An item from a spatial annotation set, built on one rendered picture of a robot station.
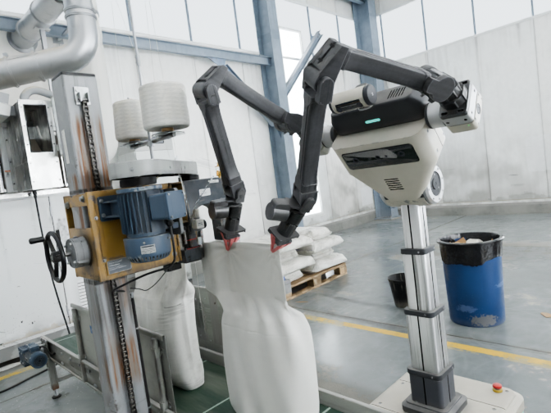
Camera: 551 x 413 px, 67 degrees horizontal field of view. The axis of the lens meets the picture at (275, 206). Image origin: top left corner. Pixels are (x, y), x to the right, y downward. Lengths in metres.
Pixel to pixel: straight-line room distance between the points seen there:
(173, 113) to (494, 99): 8.36
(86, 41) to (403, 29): 7.65
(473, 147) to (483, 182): 0.75
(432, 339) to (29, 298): 3.46
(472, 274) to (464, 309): 0.28
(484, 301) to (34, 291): 3.74
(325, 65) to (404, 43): 9.31
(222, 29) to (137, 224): 6.44
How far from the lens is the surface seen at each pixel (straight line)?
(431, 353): 1.88
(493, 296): 3.53
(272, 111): 1.61
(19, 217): 4.28
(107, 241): 1.58
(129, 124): 1.74
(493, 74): 9.50
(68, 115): 1.63
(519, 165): 9.31
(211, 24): 7.54
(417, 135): 1.48
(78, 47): 4.18
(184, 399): 2.08
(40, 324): 4.41
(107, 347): 1.69
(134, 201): 1.42
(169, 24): 7.05
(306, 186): 1.26
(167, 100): 1.52
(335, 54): 1.10
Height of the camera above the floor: 1.30
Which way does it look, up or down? 4 degrees down
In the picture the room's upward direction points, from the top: 7 degrees counter-clockwise
